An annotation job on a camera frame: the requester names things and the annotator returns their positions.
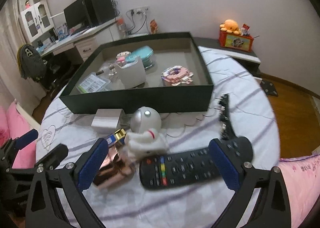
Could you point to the white plug adapter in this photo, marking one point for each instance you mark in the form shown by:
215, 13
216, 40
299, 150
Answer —
133, 74

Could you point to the black metal bracket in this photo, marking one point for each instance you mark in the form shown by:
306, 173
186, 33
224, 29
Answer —
268, 88

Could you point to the teal round container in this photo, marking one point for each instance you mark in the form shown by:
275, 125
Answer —
143, 53

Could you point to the white hutch cabinet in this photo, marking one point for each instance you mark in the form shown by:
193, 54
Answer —
36, 22

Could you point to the red printed box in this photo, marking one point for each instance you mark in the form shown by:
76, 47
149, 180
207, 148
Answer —
235, 42

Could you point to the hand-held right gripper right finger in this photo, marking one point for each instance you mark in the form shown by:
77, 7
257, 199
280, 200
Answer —
226, 165

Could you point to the beige curtain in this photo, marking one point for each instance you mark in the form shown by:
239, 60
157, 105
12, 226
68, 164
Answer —
8, 43

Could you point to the black office chair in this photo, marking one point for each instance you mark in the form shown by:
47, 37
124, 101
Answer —
58, 73

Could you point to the black remote control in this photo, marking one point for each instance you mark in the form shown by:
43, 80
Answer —
185, 168

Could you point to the pink printed sheet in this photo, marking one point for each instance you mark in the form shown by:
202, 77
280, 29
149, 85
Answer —
302, 193

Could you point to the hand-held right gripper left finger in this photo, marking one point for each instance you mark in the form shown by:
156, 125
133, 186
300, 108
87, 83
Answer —
92, 165

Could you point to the pink blanket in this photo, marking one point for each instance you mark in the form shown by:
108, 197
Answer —
17, 123

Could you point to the white desk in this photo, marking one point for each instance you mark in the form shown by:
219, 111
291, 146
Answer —
87, 45

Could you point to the white wall outlet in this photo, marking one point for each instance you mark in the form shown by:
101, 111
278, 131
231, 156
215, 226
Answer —
138, 9

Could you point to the orange figure packet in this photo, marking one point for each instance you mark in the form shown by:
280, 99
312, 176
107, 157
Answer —
154, 27

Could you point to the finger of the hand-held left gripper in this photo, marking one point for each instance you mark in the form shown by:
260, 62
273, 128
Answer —
27, 137
55, 154

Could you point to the pink doll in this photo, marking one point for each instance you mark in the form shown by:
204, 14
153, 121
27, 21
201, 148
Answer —
28, 4

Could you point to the rose gold metal cup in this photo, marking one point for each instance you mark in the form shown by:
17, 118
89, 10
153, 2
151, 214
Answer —
115, 165

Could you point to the clear bottle with red cap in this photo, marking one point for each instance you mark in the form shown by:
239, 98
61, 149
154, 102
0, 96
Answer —
122, 28

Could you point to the dark green cardboard box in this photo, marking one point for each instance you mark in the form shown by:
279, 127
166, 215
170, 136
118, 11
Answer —
150, 100

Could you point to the orange octopus plush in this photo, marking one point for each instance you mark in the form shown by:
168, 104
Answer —
230, 26

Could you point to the dark low cabinet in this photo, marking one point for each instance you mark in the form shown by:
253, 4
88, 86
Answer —
240, 57

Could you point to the blue and gold battery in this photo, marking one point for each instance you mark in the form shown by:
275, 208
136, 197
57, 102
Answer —
117, 135

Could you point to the black monitor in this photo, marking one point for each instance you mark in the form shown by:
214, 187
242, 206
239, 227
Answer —
75, 14

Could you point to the white bed footboard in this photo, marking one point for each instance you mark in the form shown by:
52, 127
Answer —
26, 114

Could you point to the stack of pink puzzle pieces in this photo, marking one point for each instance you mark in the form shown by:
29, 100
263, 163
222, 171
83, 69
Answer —
177, 75

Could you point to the large black speaker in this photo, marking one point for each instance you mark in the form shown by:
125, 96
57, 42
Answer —
100, 8

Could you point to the white charger block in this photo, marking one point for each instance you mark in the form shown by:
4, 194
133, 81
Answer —
106, 118

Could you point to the clear pack with green label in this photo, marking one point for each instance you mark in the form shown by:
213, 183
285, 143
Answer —
93, 83

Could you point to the white astronaut toy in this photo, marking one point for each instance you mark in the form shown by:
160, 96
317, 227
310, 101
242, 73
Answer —
146, 140

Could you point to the small red and white figure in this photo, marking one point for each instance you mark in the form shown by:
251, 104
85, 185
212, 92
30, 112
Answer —
245, 29

